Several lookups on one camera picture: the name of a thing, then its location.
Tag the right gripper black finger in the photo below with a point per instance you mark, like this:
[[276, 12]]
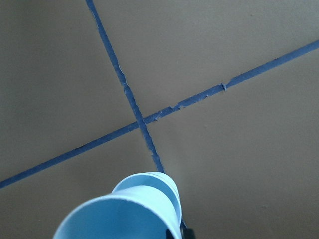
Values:
[[185, 234]]

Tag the light blue cup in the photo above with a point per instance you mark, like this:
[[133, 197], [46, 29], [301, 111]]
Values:
[[158, 180], [140, 212]]

